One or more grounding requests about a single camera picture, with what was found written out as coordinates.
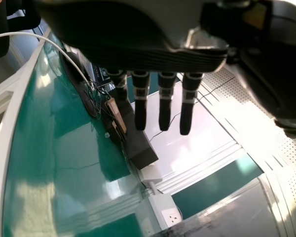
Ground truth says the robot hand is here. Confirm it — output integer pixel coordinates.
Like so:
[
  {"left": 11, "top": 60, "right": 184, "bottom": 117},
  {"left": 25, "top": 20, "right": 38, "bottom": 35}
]
[{"left": 37, "top": 0, "right": 296, "bottom": 136}]

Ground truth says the small brown device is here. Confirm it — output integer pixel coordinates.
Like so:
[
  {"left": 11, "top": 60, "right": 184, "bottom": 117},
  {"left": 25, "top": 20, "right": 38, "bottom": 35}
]
[{"left": 104, "top": 97, "right": 128, "bottom": 143}]

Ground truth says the black rectangular block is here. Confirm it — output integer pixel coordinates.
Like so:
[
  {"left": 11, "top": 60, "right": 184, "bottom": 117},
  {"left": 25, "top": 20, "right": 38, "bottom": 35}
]
[{"left": 122, "top": 98, "right": 160, "bottom": 170}]

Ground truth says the white socket strip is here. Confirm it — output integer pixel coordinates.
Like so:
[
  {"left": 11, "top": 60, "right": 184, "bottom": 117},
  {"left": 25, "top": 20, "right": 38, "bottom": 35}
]
[{"left": 148, "top": 193, "right": 186, "bottom": 232}]

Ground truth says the white cable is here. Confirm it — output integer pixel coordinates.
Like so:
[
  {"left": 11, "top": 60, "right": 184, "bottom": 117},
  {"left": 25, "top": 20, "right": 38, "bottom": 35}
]
[{"left": 0, "top": 32, "right": 96, "bottom": 89}]

